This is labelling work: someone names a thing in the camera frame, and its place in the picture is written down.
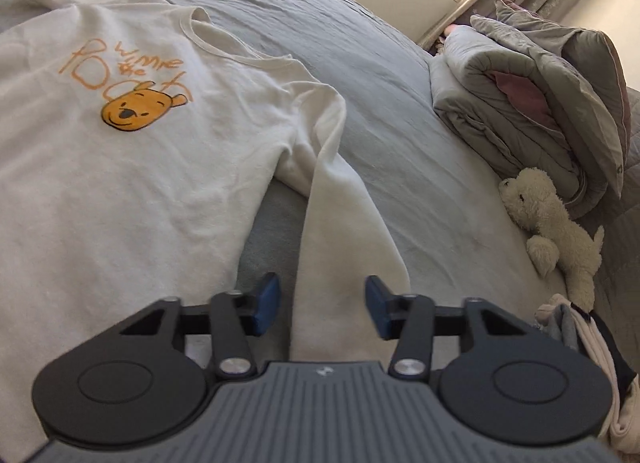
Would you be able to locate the pile of folded clothes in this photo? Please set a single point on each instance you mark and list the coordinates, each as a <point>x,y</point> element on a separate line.
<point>600,368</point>

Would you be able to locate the folded grey comforter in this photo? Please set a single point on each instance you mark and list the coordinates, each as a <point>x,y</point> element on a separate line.
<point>480,93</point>

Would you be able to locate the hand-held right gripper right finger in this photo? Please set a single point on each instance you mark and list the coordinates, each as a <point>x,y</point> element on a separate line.
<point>378,304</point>

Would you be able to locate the white printed sweatshirt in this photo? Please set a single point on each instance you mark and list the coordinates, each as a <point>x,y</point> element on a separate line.
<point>150,168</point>

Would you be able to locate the cream plush bear toy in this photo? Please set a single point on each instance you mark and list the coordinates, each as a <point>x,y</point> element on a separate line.
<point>550,223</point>

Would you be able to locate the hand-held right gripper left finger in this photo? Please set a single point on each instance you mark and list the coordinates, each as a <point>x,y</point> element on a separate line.
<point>266,304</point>

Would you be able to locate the pink cloth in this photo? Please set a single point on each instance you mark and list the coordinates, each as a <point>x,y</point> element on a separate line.
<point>454,30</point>

